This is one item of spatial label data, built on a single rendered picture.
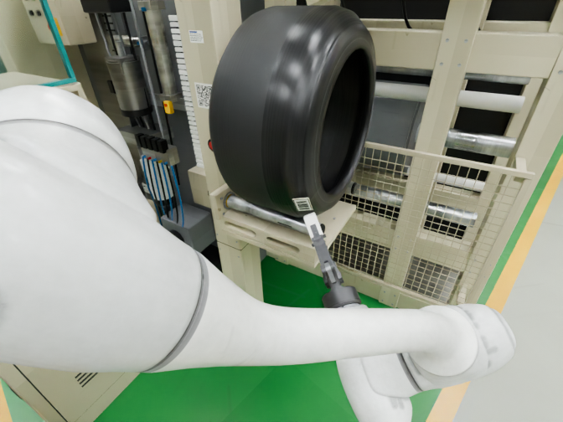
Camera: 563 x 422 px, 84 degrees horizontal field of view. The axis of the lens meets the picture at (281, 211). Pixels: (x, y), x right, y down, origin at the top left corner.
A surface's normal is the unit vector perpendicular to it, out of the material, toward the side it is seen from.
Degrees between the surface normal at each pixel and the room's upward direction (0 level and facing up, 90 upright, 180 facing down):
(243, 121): 75
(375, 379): 39
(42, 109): 21
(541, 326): 0
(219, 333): 85
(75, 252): 62
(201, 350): 98
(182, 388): 0
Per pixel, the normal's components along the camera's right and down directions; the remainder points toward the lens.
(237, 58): -0.39, -0.20
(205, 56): -0.51, 0.50
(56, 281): 0.70, 0.06
